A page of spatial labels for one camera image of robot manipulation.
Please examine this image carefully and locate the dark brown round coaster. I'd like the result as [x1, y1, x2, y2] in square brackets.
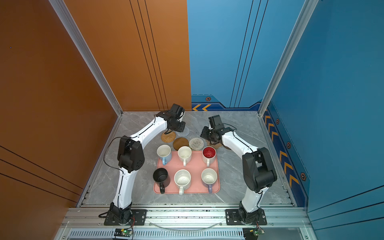
[214, 143, 231, 150]

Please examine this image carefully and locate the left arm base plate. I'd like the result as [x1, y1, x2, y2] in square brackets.
[104, 209, 147, 227]

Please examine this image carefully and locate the white mug front centre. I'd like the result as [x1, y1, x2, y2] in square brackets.
[174, 170, 192, 196]

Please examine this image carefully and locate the red interior mug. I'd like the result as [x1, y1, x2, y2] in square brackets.
[202, 147, 217, 167]

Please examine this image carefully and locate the woven orange round coaster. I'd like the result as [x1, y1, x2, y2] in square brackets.
[161, 132, 176, 143]

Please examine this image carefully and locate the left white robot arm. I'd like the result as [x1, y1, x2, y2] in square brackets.
[99, 104, 186, 226]

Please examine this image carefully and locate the right aluminium corner post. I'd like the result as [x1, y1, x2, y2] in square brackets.
[258, 0, 319, 117]

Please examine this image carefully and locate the right circuit board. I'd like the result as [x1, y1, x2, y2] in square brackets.
[243, 228, 265, 240]

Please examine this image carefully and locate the cream white mug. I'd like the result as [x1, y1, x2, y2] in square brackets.
[178, 146, 192, 167]

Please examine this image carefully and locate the aluminium corner post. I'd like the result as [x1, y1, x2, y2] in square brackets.
[258, 0, 319, 117]
[49, 0, 123, 117]

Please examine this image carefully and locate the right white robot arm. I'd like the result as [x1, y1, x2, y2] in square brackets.
[201, 115, 277, 226]

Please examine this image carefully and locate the left aluminium corner post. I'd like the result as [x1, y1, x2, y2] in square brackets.
[49, 0, 123, 117]

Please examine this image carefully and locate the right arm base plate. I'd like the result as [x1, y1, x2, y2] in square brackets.
[225, 208, 268, 226]

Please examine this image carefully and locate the pink rectangular tray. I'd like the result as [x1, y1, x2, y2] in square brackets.
[153, 150, 221, 195]

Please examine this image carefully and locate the white patterned round coaster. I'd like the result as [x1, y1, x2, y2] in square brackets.
[189, 138, 205, 151]

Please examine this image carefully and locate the white mug purple handle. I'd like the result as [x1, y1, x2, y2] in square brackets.
[201, 168, 218, 194]

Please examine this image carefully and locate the black mug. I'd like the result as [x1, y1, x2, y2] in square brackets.
[153, 168, 171, 194]

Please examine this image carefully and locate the plain brown round coaster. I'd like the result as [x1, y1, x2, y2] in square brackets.
[173, 138, 189, 151]

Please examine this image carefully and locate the left green circuit board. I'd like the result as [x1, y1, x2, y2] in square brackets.
[114, 228, 134, 240]

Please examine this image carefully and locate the aluminium front rail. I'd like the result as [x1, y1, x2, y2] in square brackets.
[60, 205, 312, 229]

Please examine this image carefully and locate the white mug blue handle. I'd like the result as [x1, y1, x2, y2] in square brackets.
[157, 145, 172, 166]

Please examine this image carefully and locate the grey round patterned coaster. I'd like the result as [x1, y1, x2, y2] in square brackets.
[178, 126, 190, 138]

